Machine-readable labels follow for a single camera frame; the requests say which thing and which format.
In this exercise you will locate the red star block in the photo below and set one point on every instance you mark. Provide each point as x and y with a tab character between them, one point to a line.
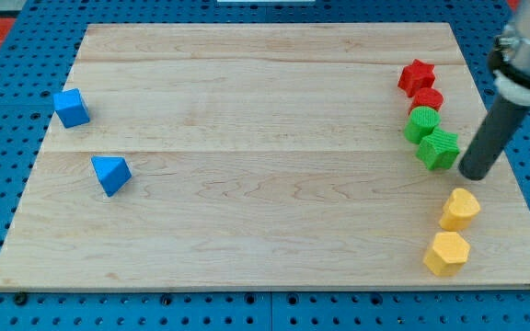
416	76

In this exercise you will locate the red cylinder block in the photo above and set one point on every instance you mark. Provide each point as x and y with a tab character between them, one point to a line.
427	97

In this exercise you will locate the wooden board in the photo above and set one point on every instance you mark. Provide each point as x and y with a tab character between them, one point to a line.
264	157

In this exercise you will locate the blue cube block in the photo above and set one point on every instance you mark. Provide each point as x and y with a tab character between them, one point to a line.
71	108

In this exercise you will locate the green star block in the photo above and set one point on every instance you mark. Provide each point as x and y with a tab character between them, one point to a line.
439	149

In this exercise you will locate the green cylinder block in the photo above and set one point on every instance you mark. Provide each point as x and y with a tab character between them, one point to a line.
422	121

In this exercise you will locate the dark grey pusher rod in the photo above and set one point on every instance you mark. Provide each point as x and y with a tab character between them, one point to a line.
495	131

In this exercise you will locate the yellow heart block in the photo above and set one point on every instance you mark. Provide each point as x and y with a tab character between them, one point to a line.
459	210

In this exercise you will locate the yellow hexagon block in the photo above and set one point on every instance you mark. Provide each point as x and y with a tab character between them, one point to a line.
447	253

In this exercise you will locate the blue triangle block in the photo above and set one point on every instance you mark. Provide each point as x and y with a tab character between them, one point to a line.
112	173

